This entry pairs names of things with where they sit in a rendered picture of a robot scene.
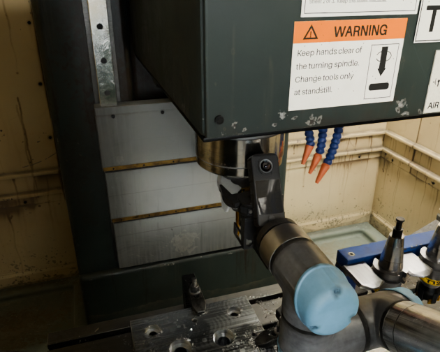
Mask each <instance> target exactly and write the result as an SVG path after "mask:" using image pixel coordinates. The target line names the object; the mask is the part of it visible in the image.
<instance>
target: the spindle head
mask: <svg viewBox="0 0 440 352"><path fill-rule="evenodd" d="M420 1H421V0H419V4H418V12H419V8H420ZM129 4H130V13H131V28H132V37H133V51H134V52H135V56H136V57H137V59H138V60H139V62H140V63H141V64H142V65H143V66H144V67H145V69H146V70H147V72H148V73H149V74H150V75H151V76H152V78H153V79H154V80H155V82H156V83H157V84H158V86H160V88H161V89H162V90H163V92H164V93H165V94H166V96H167V97H168V98H169V99H170V100H171V102H172V103H173V105H174V106H175V107H176V108H177V109H178V110H179V112H180V113H181V114H182V116H183V117H184V118H185V120H186V121H187V122H188V123H189V125H190V126H191V127H192V129H193V130H194V131H195V132H196V133H197V135H198V136H199V137H200V139H201V140H202V141H203V142H213V141H220V140H232V139H238V138H250V137H257V136H263V135H275V134H282V133H294V132H301V131H313V130H319V129H331V128H338V127H345V126H357V125H363V124H375V123H381V122H393V121H400V120H407V119H419V118H426V117H438V116H440V112H431V113H424V114H423V108H424V104H425V98H426V94H427V88H428V84H429V81H430V75H431V72H432V65H433V61H434V56H435V52H436V50H440V42H428V43H413V38H414V34H415V30H416V23H417V19H418V12H417V14H401V15H354V16H330V17H300V16H301V7H302V0H129ZM389 18H408V20H407V24H406V31H405V35H404V43H403V47H402V54H401V59H400V63H399V70H398V74H397V81H396V86H395V93H394V98H393V101H386V102H378V103H364V104H357V105H343V106H335V107H327V108H313V109H306V110H292V111H288V100H289V90H290V80H291V60H292V50H293V31H294V22H304V21H325V20H367V19H389Z"/></svg>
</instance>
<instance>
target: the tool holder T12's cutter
mask: <svg viewBox="0 0 440 352"><path fill-rule="evenodd" d="M415 292H416V295H417V296H418V297H419V298H420V300H421V301H422V300H427V303H428V304H435V303H436V301H439V299H440V287H438V288H429V287H426V286H425V285H424V284H423V283H422V282H421V280H419V281H418V282H417V284H416V289H415Z"/></svg>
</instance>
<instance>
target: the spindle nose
mask: <svg viewBox="0 0 440 352"><path fill-rule="evenodd" d="M194 134H195V153H196V160H197V163H198V165H199V166H201V167H202V168H203V169H205V170H206V171H208V172H210V173H214V174H216V175H221V176H225V177H249V176H248V169H247V159H248V158H249V157H250V156H253V155H254V154H267V153H273V154H276V155H277V157H278V162H279V166H280V165H281V163H282V156H283V155H284V142H285V133H282V134H275V135H263V136H257V137H250V138H238V139H232V140H220V141H213V142H203V141H202V140H201V139H200V137H199V136H198V135H197V133H196V132H194Z"/></svg>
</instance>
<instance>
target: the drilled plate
mask: <svg viewBox="0 0 440 352"><path fill-rule="evenodd" d="M241 309H243V311H242V313H241V311H240V310H241ZM207 311H208V313H207V314H206V313H205V315H204V314H203V315H202V314H197V313H195V312H194V311H193V310H192V308H191V307H190V308H186V309H181V310H177V311H172V312H168V313H164V314H158V315H155V316H149V317H145V318H139V319H136V320H132V321H130V324H131V336H132V340H133V348H134V352H151V350H152V352H167V351H168V352H191V351H193V350H194V351H193V352H223V351H224V352H250V349H251V352H253V351H254V352H259V351H258V348H257V345H256V346H253V347H254V348H253V347H252V345H249V343H248V341H249V342H250V339H251V338H253V339H252V340H255V337H257V336H258V335H259V334H260V333H261V332H262V331H264V328H263V326H262V325H261V322H260V321H259V319H258V317H257V315H256V313H255V311H254V310H253V308H252V306H251V304H250V302H249V301H248V299H247V297H246V296H245V295H244V296H240V297H237V298H231V299H227V300H222V301H218V302H212V303H209V304H206V308H205V312H207ZM229 314H230V315H229ZM239 314H240V315H239ZM200 315H201V316H200ZM238 315H239V316H240V317H239V316H238ZM177 319H178V321H177ZM160 324H161V325H160ZM196 324H197V325H196ZM148 325H149V326H148ZM147 326H148V327H147ZM184 326H185V327H186V328H185V327H184ZM160 327H161V329H162V331H163V332H162V333H161V332H160V331H159V328H160ZM190 328H191V329H192V330H191V329H190ZM144 330H146V331H144ZM231 330H232V331H231ZM254 330H255V331H254ZM143 332H144V333H145V332H146V333H145V334H144V333H143ZM250 332H252V333H250ZM159 333H160V334H159ZM193 334H194V335H193ZM235 334H236V336H237V337H236V336H235ZM251 334H252V335H251ZM149 335H150V336H149ZM181 335H182V336H181ZM244 335H246V336H244ZM247 335H248V336H247ZM250 335H251V336H250ZM155 336H156V337H155ZM179 338H181V339H179ZM183 338H187V339H190V340H191V341H189V342H188V340H187V339H186V340H185V339H183ZM192 338H193V339H192ZM176 339H177V340H176ZM241 340H242V341H241ZM173 341H174V342H173ZM214 341H215V342H214ZM235 341H236V343H233V342H235ZM170 342H172V343H171V344H169V343H170ZM242 342H243V343H242ZM192 343H193V346H192ZM254 344H256V343H255V342H254V343H253V345H254ZM227 345H228V346H227ZM229 345H230V346H229ZM232 345H234V347H233V346H232ZM168 346H171V347H168ZM191 346H192V347H191ZM224 346H225V347H224ZM236 346H238V347H236ZM240 347H241V348H240ZM192 348H193V349H192ZM255 348H257V351H256V350H255ZM260 348H261V350H263V352H264V350H265V352H276V351H275V349H274V347H273V346H271V347H267V348H262V347H260ZM150 349H151V350H150ZM253 349H254V350H253ZM261 350H260V352H261Z"/></svg>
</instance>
